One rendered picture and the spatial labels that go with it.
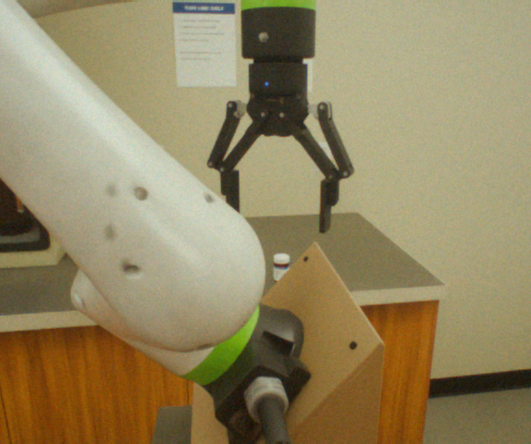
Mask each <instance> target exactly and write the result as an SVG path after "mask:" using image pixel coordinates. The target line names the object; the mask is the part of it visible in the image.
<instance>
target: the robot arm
mask: <svg viewBox="0 0 531 444"><path fill-rule="evenodd" d="M137 1H148V0H0V179H1V180H3V181H4V182H5V183H6V185H7V187H8V188H9V189H10V190H12V191H13V192H14V193H15V194H16V195H17V196H18V198H19V199H20V200H21V201H22V202H23V203H24V204H25V205H26V206H27V207H28V209H29V210H31V212H32V213H33V214H34V215H35V216H36V218H37V219H38V220H39V221H40V222H41V223H42V224H43V226H44V227H45V228H46V229H47V230H48V231H49V232H50V234H51V235H52V236H53V237H54V239H55V240H56V241H57V242H58V243H59V244H60V245H61V246H62V248H63V249H64V250H65V251H66V253H67V254H68V256H69V257H71V258H72V259H73V261H74V262H75V263H76V264H77V267H78V268H79V270H78V273H77V275H76V276H75V280H74V282H73V285H72V289H71V300H72V302H73V305H74V306H75V308H76V309H77V310H78V311H79V312H81V313H82V314H85V315H87V316H88V318H89V319H91V320H92V321H93V322H94V323H96V324H98V325H100V326H101V327H103V328H105V329H106V330H108V332H109V333H112V334H113V335H115V336H117V337H118V338H120V339H122V340H124V341H126V342H127V343H128V344H129V345H130V346H131V347H133V348H134V349H136V350H138V351H140V352H142V353H143V354H145V355H146V356H148V358H149V359H152V360H154V361H155V362H157V363H158V364H160V365H162V366H163V367H165V368H166V369H168V370H170V372H171V373H173V374H174V375H176V376H180V377H183V378H187V379H190V380H192V381H194V382H196V383H198V385H199V386H200V387H202V388H203V389H205V390H206V391H207V392H208V393H209V394H210V395H211V396H212V399H213V403H214V414H215V419H217V420H218V421H219V422H220V423H222V425H223V426H224V427H225V428H226V429H227V435H228V444H251V443H254V442H255V441H256V440H257V439H259V437H260V436H261V434H262V433H263V434H264V439H265V444H291V442H290V435H289V432H288V429H287V427H286V423H285V419H284V415H285V414H286V412H287V409H288V407H289V403H290V402H291V401H292V400H293V399H294V398H295V396H297V395H298V394H299V392H300V390H301V387H302V386H303V385H304V383H305V381H306V380H307V379H308V378H310V377H311V376H312V375H311V373H310V370H308V368H307V366H306V364H304V363H303V362H302V361H300V360H299V359H300V355H301V352H302V349H303V338H304V329H303V322H302V321H301V319H300V318H299V316H298V315H295V314H294V313H293V312H291V311H290V310H287V309H277V308H273V307H270V306H266V305H265V304H264V303H262V302H260V300H261V297H262V294H263V289H264V285H265V276H266V267H265V258H264V254H263V249H262V246H261V244H260V241H259V240H258V237H257V235H255V233H254V231H253V229H252V228H251V226H250V224H249V223H248V222H247V220H246V219H245V218H244V217H242V216H241V215H240V181H239V170H238V169H235V168H234V167H235V166H236V165H237V164H238V163H239V162H240V160H241V158H242V157H243V156H245V154H246V153H247V152H248V151H249V149H250V148H251V147H252V144H253V143H254V142H255V140H257V139H258V138H259V137H260V136H261V135H264V137H271V136H279V137H284V138H287V137H289V136H292V137H293V138H294V139H295V140H297V141H298V142H299V143H300V144H301V145H302V148H303V149H304V151H305V152H307V154H308V155H310V156H311V159H312V160H313V161H314V163H315V164H316V165H317V167H318V168H319V169H320V172H321V173H322V174H324V176H325V177H326V178H325V179H322V180H320V205H319V233H326V232H327V231H328V230H329V229H330V218H331V206H334V205H337V204H338V202H339V195H340V180H341V179H346V178H349V177H350V176H352V175H353V174H354V167H353V165H352V161H351V159H350V157H349V156H348V154H347V152H346V150H345V147H344V144H343V142H342V139H341V137H340V134H339V131H338V129H337V127H335V124H334V122H333V120H332V107H331V103H330V102H329V101H326V102H320V103H318V104H310V103H308V101H307V65H308V64H307V63H303V60H304V59H312V58H314V57H315V20H316V0H241V57H242V58H244V59H252V60H253V62H252V63H250V64H249V94H250V98H249V102H248V103H244V102H241V101H240V100H233V101H227V107H226V117H225V121H224V123H223V125H222V128H221V130H220V133H219V135H218V137H217V140H216V141H215V144H214V147H213V149H212V152H211V154H210V156H209V159H208V161H207V166H208V167H210V168H214V169H217V170H218V172H219V173H220V181H221V193H222V195H226V202H224V201H222V200H221V199H220V197H219V196H217V195H215V194H214V193H213V192H212V191H210V190H209V189H208V188H207V187H206V186H204V184H203V183H202V182H201V181H200V180H198V179H197V178H196V177H195V176H194V175H192V174H191V173H189V171H188V170H187V169H186V168H185V167H183V166H182V165H181V164H180V163H179V162H178V161H175V160H174V159H173V157H172V156H171V155H170V154H169V153H167V152H166V151H165V150H163V149H162V148H161V147H160V146H159V144H158V143H157V142H155V141H154V140H153V139H152V138H151V137H149V136H148V135H147V134H146V133H145V132H144V130H142V129H141V128H140V127H139V126H138V125H136V124H135V123H134V122H133V121H132V120H131V119H130V117H129V116H127V115H126V114H125V113H123V112H122V111H121V110H120V109H119V108H118V107H117V105H116V104H115V103H114V102H113V101H112V100H111V99H109V98H108V97H107V96H106V95H105V94H104V93H103V91H102V90H101V89H100V88H99V87H98V86H96V85H95V84H94V83H93V82H92V81H91V80H90V78H89V77H88V76H87V75H86V74H85V73H84V72H82V71H81V70H80V69H79V68H78V67H77V66H76V64H75V63H74V62H73V61H72V60H71V59H70V58H68V57H67V56H66V55H65V54H64V53H63V50H62V49H61V48H60V47H59V46H58V45H57V44H55V43H54V42H53V41H52V40H51V39H50V37H49V36H48V35H47V33H46V32H45V31H44V30H42V29H41V28H40V27H39V26H38V24H37V23H36V22H35V21H34V19H37V18H40V17H46V16H50V15H54V14H59V13H64V12H68V11H69V10H74V9H80V8H85V7H91V6H103V5H111V4H118V3H128V2H137ZM246 112H247V113H248V115H249V116H250V118H251V120H252V123H251V125H250V126H249V127H248V129H247V130H246V131H245V134H244V136H242V137H241V138H240V140H239V141H238V142H237V144H236V146H235V147H234V149H233V150H232V151H231V152H230V154H228V155H227V157H226V159H225V160H224V157H225V155H226V153H227V150H228V148H229V147H230V144H231V142H232V140H233V137H234V135H235V133H236V129H237V127H238V126H239V123H240V121H241V117H244V115H245V113H246ZM310 113H312V114H313V115H314V118H315V120H316V121H318V123H319V126H320V129H321V130H322V133H324V136H325V138H326V140H327V144H328V147H329V150H330V152H331V153H332V155H333V159H334V161H335V163H337V166H338V167H336V166H334V164H333V163H332V162H331V160H330V159H329V157H328V156H327V154H326V153H325V151H324V150H322V149H321V147H320V146H319V144H318V142H317V141H316V140H315V138H314V137H313V135H312V133H311V131H310V129H308V128H307V127H306V125H305V124H304V123H303V122H304V121H305V120H306V118H307V116H308V115H310ZM223 160H224V161H223ZM338 168H339V169H338ZM233 169H234V170H233Z"/></svg>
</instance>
